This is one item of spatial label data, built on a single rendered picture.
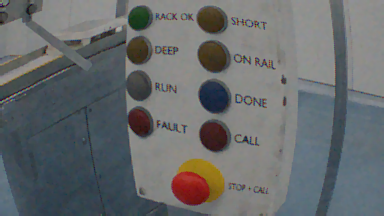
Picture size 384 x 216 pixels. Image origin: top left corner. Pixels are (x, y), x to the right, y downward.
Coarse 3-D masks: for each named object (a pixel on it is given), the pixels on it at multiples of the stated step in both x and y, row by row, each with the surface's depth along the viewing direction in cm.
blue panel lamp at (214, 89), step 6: (204, 84) 46; (210, 84) 46; (216, 84) 45; (204, 90) 46; (210, 90) 46; (216, 90) 45; (222, 90) 45; (204, 96) 46; (210, 96) 46; (216, 96) 46; (222, 96) 45; (204, 102) 46; (210, 102) 46; (216, 102) 46; (222, 102) 46; (210, 108) 46; (216, 108) 46; (222, 108) 46
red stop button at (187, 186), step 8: (176, 176) 48; (184, 176) 47; (192, 176) 47; (200, 176) 47; (176, 184) 48; (184, 184) 47; (192, 184) 47; (200, 184) 47; (208, 184) 47; (176, 192) 48; (184, 192) 48; (192, 192) 47; (200, 192) 47; (208, 192) 47; (184, 200) 48; (192, 200) 48; (200, 200) 47
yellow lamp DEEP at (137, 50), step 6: (132, 42) 49; (138, 42) 48; (144, 42) 48; (132, 48) 49; (138, 48) 48; (144, 48) 48; (132, 54) 49; (138, 54) 48; (144, 54) 48; (132, 60) 49; (138, 60) 49; (144, 60) 49
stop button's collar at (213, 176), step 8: (192, 160) 49; (200, 160) 49; (184, 168) 50; (192, 168) 50; (200, 168) 49; (208, 168) 49; (216, 168) 48; (208, 176) 49; (216, 176) 49; (216, 184) 49; (224, 184) 49; (216, 192) 49; (256, 192) 47; (208, 200) 50
